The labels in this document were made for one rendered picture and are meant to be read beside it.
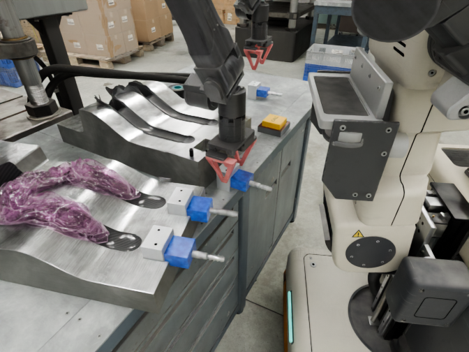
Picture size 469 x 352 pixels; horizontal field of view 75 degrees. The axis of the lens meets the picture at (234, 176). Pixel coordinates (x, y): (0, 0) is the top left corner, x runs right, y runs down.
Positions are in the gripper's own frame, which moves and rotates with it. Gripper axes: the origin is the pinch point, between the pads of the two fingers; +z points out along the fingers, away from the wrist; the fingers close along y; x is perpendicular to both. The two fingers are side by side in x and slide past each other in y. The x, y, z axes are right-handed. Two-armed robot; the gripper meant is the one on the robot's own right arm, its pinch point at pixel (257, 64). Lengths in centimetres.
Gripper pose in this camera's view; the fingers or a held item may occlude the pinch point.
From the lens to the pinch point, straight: 120.4
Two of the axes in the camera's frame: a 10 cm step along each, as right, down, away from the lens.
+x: 9.0, 2.5, -3.4
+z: 0.0, 8.0, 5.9
